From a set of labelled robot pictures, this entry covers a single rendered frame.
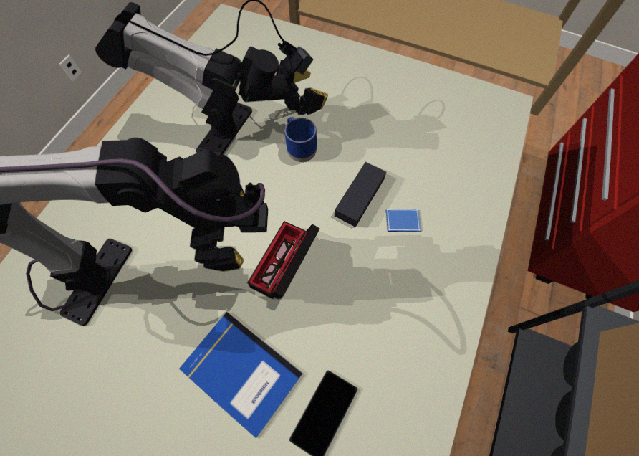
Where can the blue notebook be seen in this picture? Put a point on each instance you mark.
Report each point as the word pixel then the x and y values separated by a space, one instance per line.
pixel 241 373

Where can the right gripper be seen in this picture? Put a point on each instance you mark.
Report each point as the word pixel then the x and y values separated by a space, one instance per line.
pixel 204 238

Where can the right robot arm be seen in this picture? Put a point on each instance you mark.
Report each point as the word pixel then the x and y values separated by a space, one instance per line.
pixel 197 180

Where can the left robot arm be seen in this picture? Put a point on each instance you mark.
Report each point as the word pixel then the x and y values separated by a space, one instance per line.
pixel 173 61

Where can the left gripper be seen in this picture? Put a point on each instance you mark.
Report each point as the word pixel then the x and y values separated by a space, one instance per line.
pixel 309 103

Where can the blue ceramic mug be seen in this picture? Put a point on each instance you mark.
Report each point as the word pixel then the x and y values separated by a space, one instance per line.
pixel 297 133

